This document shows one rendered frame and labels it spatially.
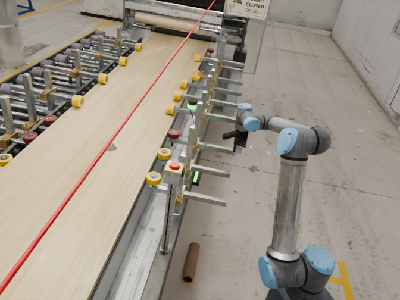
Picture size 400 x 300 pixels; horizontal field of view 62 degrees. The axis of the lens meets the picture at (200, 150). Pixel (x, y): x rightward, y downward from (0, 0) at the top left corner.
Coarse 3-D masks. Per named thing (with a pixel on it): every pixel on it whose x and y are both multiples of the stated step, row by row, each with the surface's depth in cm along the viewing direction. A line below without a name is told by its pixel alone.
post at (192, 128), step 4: (192, 124) 186; (192, 128) 185; (192, 132) 186; (188, 136) 188; (192, 136) 188; (188, 140) 190; (192, 140) 189; (188, 144) 191; (192, 144) 190; (188, 148) 192; (192, 148) 193; (188, 152) 194; (188, 156) 195; (188, 160) 197; (188, 164) 198; (188, 168) 200; (184, 180) 205; (184, 184) 207
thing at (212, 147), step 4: (172, 140) 226; (176, 140) 226; (180, 140) 225; (184, 140) 225; (184, 144) 226; (200, 144) 224; (208, 144) 226; (204, 148) 225; (208, 148) 225; (212, 148) 224; (216, 148) 224; (220, 148) 224; (224, 148) 224; (228, 148) 225; (232, 148) 225; (224, 152) 225; (228, 152) 224; (232, 152) 224
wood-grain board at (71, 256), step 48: (144, 48) 362; (192, 48) 386; (96, 96) 252; (48, 144) 194; (96, 144) 201; (144, 144) 208; (0, 192) 157; (48, 192) 162; (96, 192) 166; (0, 240) 135; (48, 240) 138; (96, 240) 142; (48, 288) 121
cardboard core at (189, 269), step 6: (192, 246) 251; (198, 246) 253; (192, 252) 246; (198, 252) 250; (186, 258) 244; (192, 258) 242; (186, 264) 238; (192, 264) 238; (186, 270) 233; (192, 270) 234; (186, 276) 237; (192, 276) 231; (186, 282) 233
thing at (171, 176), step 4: (168, 164) 140; (180, 164) 141; (168, 168) 137; (172, 168) 138; (180, 168) 138; (164, 172) 137; (168, 172) 137; (172, 172) 136; (176, 172) 136; (180, 172) 136; (164, 176) 138; (168, 176) 138; (172, 176) 138; (176, 176) 137; (180, 176) 137; (164, 180) 139; (168, 180) 139; (172, 180) 139; (176, 180) 138; (172, 184) 140; (176, 184) 139
